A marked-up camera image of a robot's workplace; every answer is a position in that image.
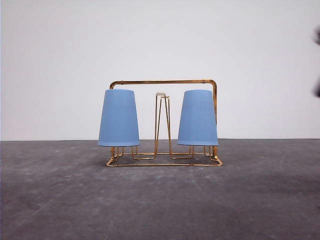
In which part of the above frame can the light blue plastic cup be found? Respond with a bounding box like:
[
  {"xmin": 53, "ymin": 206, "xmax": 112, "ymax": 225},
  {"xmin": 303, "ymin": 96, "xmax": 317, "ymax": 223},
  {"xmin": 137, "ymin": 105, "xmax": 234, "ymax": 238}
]
[
  {"xmin": 177, "ymin": 89, "xmax": 219, "ymax": 146},
  {"xmin": 97, "ymin": 89, "xmax": 140, "ymax": 147}
]

